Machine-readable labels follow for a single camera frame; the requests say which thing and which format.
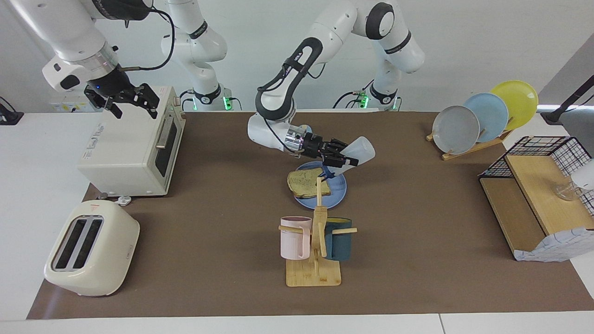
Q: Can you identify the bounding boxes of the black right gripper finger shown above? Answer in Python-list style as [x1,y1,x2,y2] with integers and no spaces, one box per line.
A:
[134,83,160,120]
[105,96,123,120]

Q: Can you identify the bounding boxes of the white bottle with blue cap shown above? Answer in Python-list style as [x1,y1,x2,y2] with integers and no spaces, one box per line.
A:
[320,136,375,182]

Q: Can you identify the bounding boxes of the toasted bread slice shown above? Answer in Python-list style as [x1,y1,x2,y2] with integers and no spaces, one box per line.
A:
[287,167,331,199]

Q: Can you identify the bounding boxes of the blue round plate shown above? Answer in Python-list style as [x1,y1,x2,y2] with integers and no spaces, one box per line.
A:
[294,161,348,210]

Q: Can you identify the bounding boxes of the grey plate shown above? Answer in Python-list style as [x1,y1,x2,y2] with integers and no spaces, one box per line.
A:
[432,105,480,155]

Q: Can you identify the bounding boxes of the wooden plate rack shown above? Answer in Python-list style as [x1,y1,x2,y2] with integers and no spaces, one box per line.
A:
[426,129,513,161]

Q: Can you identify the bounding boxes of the light blue plate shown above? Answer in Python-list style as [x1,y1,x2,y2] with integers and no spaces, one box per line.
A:
[464,93,509,143]

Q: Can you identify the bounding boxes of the yellow plate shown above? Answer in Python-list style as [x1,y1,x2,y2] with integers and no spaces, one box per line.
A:
[491,80,539,131]

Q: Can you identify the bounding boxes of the white box with labels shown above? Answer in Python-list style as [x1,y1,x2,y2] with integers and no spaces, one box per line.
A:
[50,101,91,113]

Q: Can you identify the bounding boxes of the white toaster oven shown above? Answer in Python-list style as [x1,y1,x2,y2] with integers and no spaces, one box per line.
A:
[77,86,186,197]

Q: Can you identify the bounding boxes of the teal mug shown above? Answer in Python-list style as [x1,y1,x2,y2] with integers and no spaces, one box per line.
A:
[323,218,353,261]

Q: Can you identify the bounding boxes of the pink mug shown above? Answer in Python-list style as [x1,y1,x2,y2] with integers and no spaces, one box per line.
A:
[280,216,312,260]

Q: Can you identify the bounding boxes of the brown table mat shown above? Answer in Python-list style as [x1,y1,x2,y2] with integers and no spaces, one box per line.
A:
[26,111,594,320]

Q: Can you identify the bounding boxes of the wooden mug tree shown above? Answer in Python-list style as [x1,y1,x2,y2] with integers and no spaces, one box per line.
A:
[278,177,358,287]

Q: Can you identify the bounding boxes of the cream two-slot toaster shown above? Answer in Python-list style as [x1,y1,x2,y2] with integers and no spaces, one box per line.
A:
[44,200,140,297]

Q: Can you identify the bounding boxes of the clear glass cup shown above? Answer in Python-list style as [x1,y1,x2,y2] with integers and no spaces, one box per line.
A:
[555,182,577,201]

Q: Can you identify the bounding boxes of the black stand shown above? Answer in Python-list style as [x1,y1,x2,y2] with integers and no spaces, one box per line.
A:
[541,74,594,126]

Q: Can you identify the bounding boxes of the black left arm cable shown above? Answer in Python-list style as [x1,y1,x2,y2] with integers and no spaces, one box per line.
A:
[258,60,328,158]

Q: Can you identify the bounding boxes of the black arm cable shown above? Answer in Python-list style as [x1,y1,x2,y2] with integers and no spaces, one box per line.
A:
[118,7,176,71]
[258,60,328,158]

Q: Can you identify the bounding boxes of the black left base cables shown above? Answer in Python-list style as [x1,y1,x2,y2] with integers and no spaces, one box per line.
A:
[332,79,373,109]

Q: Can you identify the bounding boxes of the black base cables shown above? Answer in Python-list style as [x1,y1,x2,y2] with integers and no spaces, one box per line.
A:
[179,88,243,112]
[332,79,373,109]

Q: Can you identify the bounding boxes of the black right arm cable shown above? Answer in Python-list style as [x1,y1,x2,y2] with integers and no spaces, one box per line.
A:
[118,7,176,71]

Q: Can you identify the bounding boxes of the black right base cables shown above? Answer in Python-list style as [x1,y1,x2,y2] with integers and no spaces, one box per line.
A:
[179,88,243,112]

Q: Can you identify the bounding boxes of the black device with cable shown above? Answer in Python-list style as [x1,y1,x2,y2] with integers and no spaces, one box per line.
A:
[0,96,24,126]

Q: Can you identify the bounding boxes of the wooden shelf with wire basket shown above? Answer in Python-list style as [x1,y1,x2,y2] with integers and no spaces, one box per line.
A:
[478,136,594,260]

